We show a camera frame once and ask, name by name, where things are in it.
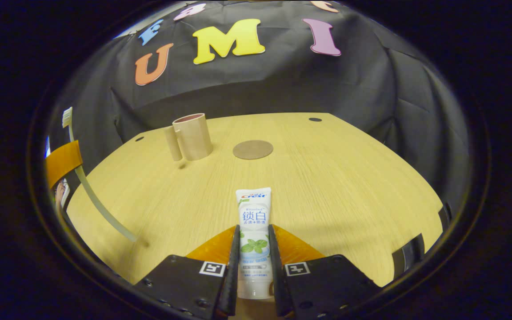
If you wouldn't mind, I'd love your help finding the beige cup with handle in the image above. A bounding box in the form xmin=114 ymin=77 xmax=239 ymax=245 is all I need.
xmin=164 ymin=113 xmax=213 ymax=161

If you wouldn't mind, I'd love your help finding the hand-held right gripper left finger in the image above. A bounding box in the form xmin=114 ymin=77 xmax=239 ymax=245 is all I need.
xmin=134 ymin=224 xmax=241 ymax=320

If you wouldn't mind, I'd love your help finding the pale green toothbrush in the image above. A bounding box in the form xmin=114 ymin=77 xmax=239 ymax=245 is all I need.
xmin=62 ymin=107 xmax=139 ymax=243

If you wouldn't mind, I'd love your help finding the white toothpaste tube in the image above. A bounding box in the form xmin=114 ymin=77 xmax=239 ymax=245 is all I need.
xmin=236 ymin=187 xmax=275 ymax=300

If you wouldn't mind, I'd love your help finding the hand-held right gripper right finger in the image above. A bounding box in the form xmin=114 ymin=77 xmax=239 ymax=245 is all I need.
xmin=268 ymin=224 xmax=381 ymax=318

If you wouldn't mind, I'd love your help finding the round brown coaster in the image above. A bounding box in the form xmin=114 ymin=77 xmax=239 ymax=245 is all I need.
xmin=232 ymin=140 xmax=274 ymax=160

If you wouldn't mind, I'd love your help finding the black backdrop cloth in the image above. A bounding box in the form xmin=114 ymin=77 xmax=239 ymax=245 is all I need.
xmin=45 ymin=0 xmax=470 ymax=209

